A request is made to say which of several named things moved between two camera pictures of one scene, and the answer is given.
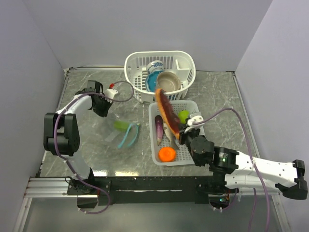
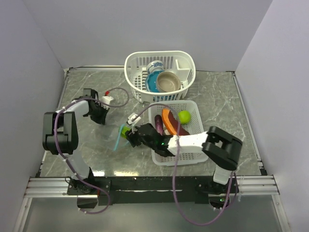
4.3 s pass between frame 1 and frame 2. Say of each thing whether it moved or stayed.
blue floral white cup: stayed
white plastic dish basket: stayed
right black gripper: moved
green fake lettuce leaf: moved
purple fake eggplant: stayed
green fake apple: stayed
